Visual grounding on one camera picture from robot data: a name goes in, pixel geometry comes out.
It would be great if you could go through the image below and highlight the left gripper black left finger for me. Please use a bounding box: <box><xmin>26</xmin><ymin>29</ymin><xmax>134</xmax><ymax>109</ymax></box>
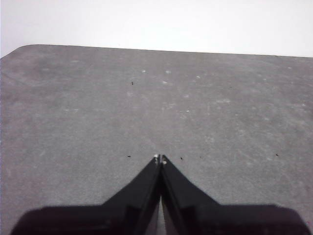
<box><xmin>9</xmin><ymin>154</ymin><xmax>162</xmax><ymax>235</ymax></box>

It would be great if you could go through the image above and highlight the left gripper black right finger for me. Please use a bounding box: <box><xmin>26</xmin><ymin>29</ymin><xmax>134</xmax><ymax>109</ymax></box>
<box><xmin>160</xmin><ymin>154</ymin><xmax>311</xmax><ymax>235</ymax></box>

